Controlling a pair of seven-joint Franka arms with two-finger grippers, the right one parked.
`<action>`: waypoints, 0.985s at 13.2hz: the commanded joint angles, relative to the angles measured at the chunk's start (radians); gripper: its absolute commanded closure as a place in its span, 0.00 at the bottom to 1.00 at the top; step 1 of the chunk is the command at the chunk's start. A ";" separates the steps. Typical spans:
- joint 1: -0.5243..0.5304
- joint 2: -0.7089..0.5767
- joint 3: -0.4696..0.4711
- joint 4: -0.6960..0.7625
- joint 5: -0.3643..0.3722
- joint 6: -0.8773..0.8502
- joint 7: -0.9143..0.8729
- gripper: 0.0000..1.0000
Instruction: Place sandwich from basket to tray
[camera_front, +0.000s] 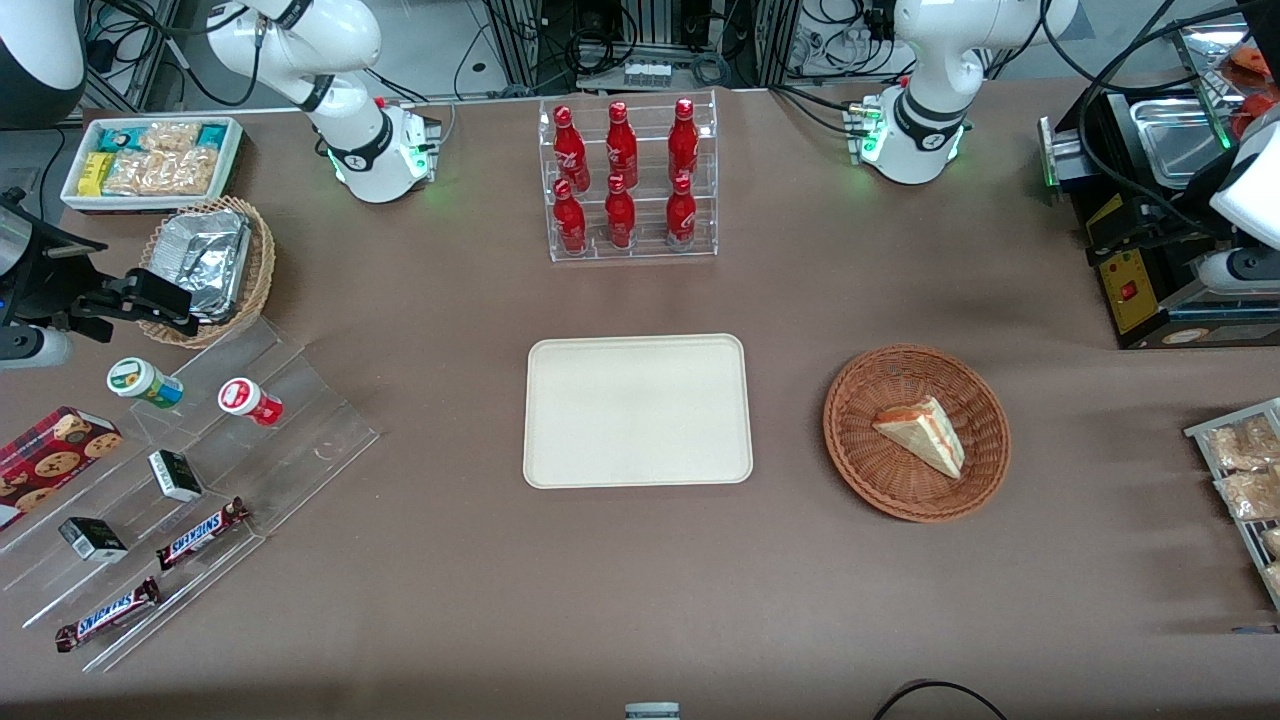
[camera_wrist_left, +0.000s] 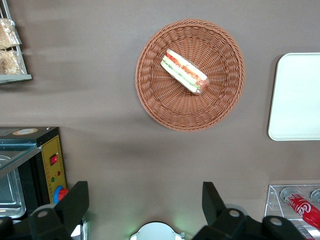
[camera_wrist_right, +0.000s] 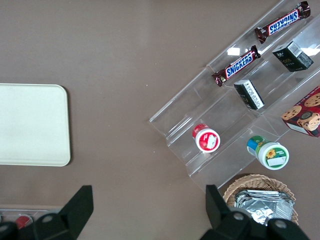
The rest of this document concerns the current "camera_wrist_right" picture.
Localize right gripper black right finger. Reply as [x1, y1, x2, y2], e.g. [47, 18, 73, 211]
[201, 184, 251, 240]

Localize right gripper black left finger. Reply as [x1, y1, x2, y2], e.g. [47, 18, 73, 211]
[33, 185, 95, 240]

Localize light wicker basket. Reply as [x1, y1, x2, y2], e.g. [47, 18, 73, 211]
[222, 174, 300, 226]

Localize beige rectangular plastic tray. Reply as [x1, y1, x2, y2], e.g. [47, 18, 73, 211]
[0, 83, 71, 167]

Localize clear acrylic bottle rack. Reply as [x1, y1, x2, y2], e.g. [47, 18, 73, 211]
[0, 204, 62, 226]

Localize silver foil wrapped packs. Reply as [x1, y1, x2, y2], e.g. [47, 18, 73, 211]
[233, 189, 295, 225]

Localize red cola bottle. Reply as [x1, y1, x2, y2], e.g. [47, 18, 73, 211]
[14, 216, 33, 230]

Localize red lid yogurt cup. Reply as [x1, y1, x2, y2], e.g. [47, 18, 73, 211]
[191, 123, 221, 153]

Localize green lid sunflower cup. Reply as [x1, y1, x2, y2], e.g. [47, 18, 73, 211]
[246, 135, 290, 171]

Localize clear acrylic stepped display shelf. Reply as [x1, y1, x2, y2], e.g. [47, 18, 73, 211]
[149, 0, 320, 195]

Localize small black carton box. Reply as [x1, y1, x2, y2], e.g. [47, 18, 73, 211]
[271, 40, 315, 73]
[233, 79, 265, 111]

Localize red chocolate chip cookie box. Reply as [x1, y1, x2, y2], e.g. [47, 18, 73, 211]
[281, 86, 320, 139]

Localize Snickers chocolate bar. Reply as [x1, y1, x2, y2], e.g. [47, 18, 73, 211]
[254, 1, 312, 45]
[211, 45, 262, 88]

